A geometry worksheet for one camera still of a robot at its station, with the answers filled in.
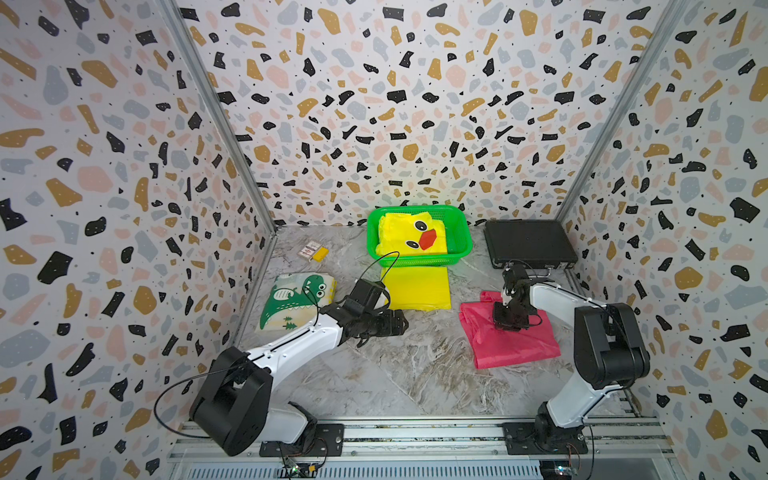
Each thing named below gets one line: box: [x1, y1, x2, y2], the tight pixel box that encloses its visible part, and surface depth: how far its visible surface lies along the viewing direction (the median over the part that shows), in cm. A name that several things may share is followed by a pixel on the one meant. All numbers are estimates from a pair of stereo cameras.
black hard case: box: [484, 219, 578, 269], surface depth 115 cm
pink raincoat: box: [459, 291, 561, 369], surface depth 91 cm
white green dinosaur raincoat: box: [256, 272, 337, 332], surface depth 97 cm
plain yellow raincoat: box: [382, 266, 452, 311], surface depth 107 cm
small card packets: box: [298, 240, 321, 261], surface depth 115 cm
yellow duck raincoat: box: [375, 212, 448, 256], surface depth 119 cm
